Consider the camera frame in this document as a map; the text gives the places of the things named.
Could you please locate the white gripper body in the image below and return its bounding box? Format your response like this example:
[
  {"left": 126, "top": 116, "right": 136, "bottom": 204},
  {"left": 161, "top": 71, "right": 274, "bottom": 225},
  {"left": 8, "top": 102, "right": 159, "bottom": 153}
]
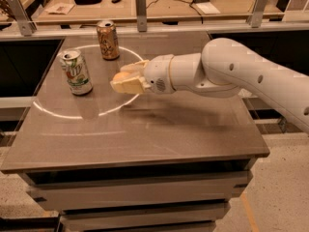
[{"left": 144, "top": 54, "right": 175, "bottom": 94}]

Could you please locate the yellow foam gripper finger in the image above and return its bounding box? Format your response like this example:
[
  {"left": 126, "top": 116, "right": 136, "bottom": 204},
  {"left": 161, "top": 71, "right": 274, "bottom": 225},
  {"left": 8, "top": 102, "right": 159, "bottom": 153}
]
[
  {"left": 120, "top": 60, "right": 149, "bottom": 76},
  {"left": 110, "top": 76, "right": 151, "bottom": 94}
]

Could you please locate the orange fruit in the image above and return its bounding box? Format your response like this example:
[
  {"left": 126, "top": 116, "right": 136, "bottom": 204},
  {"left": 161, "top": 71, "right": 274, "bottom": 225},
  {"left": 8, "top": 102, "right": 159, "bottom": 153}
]
[{"left": 113, "top": 72, "right": 129, "bottom": 81}]

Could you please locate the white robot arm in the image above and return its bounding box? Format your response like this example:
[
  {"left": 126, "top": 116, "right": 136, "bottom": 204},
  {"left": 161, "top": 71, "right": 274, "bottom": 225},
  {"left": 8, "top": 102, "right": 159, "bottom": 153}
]
[{"left": 110, "top": 38, "right": 309, "bottom": 132}]

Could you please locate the brown soda can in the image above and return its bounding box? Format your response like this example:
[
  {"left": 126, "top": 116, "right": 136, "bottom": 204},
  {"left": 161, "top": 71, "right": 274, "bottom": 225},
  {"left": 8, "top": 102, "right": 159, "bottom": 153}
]
[{"left": 97, "top": 20, "right": 120, "bottom": 60}]

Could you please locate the white green 7up can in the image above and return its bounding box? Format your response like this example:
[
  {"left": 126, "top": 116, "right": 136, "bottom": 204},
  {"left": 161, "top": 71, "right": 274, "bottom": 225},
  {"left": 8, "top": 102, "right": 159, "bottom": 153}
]
[{"left": 60, "top": 49, "right": 93, "bottom": 96}]

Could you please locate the small black device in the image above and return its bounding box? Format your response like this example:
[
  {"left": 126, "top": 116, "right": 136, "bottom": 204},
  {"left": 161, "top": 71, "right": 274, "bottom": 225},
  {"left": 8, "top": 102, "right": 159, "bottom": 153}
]
[{"left": 111, "top": 0, "right": 122, "bottom": 4}]

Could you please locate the white paper sheet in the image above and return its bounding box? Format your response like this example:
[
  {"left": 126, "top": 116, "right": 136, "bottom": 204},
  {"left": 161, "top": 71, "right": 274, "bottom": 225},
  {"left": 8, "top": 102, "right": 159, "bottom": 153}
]
[{"left": 197, "top": 2, "right": 219, "bottom": 15}]

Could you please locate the black object on desk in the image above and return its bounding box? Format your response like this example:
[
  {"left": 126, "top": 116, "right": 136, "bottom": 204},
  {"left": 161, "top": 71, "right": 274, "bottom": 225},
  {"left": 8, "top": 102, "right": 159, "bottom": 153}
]
[{"left": 74, "top": 0, "right": 102, "bottom": 5}]

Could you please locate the grey drawer cabinet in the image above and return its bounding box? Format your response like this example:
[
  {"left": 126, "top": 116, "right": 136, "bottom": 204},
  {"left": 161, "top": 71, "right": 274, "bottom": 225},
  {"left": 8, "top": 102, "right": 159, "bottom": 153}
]
[{"left": 2, "top": 32, "right": 268, "bottom": 232}]

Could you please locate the brown paper packet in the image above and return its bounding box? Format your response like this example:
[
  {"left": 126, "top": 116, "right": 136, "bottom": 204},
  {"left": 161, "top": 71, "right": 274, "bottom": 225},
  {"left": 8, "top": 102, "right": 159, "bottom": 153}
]
[{"left": 46, "top": 3, "right": 74, "bottom": 15}]

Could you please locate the middle metal bracket post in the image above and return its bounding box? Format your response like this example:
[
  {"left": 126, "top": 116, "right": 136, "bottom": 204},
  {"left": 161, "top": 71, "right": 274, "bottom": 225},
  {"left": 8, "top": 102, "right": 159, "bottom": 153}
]
[{"left": 135, "top": 0, "right": 147, "bottom": 32}]

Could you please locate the metal bracket post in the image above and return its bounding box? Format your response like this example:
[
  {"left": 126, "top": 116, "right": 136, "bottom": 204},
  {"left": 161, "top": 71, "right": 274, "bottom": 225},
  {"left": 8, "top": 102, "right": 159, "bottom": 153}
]
[
  {"left": 7, "top": 0, "right": 37, "bottom": 36},
  {"left": 135, "top": 0, "right": 147, "bottom": 32},
  {"left": 247, "top": 0, "right": 267, "bottom": 28}
]

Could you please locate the right metal bracket post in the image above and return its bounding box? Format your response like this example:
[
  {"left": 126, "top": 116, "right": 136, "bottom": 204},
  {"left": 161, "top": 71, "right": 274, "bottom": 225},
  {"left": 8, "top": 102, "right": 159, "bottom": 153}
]
[{"left": 247, "top": 0, "right": 267, "bottom": 28}]

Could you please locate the left metal bracket post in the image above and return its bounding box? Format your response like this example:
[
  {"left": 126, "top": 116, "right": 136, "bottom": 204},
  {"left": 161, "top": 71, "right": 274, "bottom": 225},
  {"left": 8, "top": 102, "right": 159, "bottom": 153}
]
[{"left": 7, "top": 0, "right": 37, "bottom": 36}]

